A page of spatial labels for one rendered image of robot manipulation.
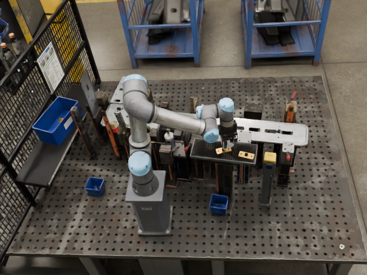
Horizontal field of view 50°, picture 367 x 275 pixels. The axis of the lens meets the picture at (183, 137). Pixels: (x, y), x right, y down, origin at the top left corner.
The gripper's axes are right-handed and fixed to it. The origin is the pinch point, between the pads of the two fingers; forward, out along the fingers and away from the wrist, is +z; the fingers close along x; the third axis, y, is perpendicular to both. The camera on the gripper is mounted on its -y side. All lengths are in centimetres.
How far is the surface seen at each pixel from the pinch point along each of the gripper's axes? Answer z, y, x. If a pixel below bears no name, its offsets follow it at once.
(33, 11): 81, -150, 351
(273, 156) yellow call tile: 2.1, 25.0, -12.4
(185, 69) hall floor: 118, 18, 220
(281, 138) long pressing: 18.0, 40.7, 11.1
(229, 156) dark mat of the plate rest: 2.1, 1.8, -5.1
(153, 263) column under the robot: 80, -55, -20
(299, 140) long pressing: 18, 50, 7
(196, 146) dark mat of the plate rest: 2.1, -14.2, 7.2
